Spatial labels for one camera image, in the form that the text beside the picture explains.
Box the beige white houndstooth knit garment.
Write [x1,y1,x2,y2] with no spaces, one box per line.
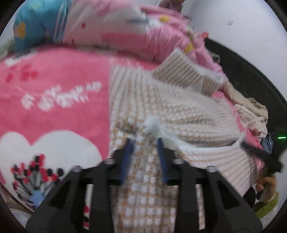
[110,49,258,232]

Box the beige crumpled clothes pile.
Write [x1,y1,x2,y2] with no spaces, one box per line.
[223,82,269,140]

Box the person's right hand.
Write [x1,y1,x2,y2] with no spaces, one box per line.
[256,175,277,203]

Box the blue denim garment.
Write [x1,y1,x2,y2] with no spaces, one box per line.
[260,133,274,154]

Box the black bed headboard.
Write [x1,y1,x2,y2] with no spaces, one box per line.
[205,39,286,132]

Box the pink floral fleece blanket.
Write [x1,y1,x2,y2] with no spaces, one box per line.
[1,47,156,232]

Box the pink blue patterned quilt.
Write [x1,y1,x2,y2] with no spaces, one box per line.
[14,1,223,73]

